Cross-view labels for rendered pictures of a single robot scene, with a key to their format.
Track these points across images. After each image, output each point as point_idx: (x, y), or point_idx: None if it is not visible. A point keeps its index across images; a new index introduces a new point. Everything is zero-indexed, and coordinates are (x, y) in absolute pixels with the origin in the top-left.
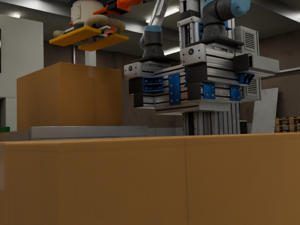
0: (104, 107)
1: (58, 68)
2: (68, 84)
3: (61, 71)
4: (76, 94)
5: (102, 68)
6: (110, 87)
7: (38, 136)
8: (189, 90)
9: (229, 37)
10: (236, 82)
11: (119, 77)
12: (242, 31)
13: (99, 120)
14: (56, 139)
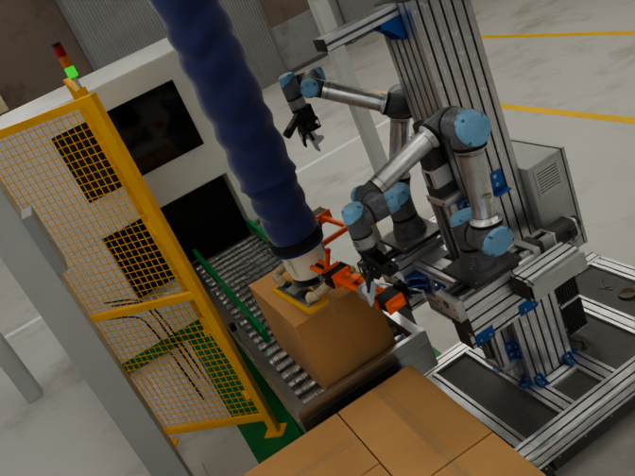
0: (365, 334)
1: (296, 331)
2: (315, 341)
3: (300, 335)
4: (327, 345)
5: (346, 296)
6: (363, 309)
7: (307, 417)
8: (458, 332)
9: (512, 192)
10: (522, 302)
11: None
12: (531, 175)
13: (363, 351)
14: (326, 439)
